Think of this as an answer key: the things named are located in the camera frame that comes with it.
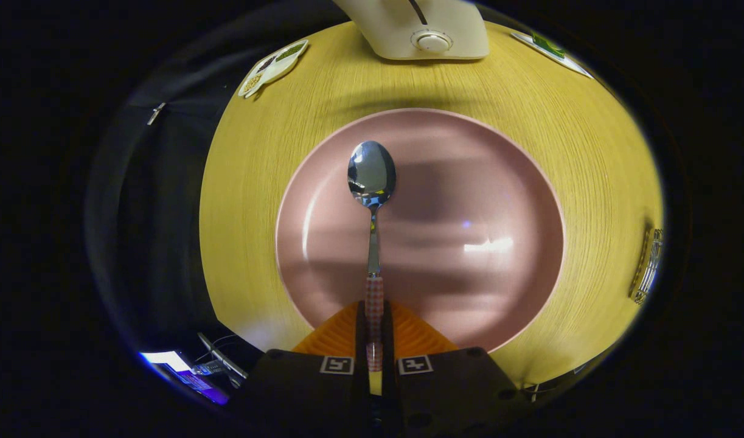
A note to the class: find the silver clip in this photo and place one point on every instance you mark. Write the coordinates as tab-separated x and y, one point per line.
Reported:
156	114

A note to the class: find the white toaster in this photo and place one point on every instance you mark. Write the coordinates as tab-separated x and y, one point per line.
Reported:
396	30

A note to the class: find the laptop with lit screen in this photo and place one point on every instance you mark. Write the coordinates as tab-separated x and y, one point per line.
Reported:
189	377

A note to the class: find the pink round plate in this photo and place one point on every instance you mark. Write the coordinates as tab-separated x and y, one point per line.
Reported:
469	182

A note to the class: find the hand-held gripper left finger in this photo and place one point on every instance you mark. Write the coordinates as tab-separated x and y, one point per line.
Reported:
361	340

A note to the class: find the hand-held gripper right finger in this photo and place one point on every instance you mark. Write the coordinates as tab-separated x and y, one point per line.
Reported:
387	340

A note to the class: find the white divided condiment tray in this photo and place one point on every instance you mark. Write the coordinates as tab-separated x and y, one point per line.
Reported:
280	64

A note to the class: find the white square coaster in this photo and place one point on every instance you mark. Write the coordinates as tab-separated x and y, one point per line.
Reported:
575	66

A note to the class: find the green label drink bottle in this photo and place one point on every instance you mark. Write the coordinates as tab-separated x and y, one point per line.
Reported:
548	45

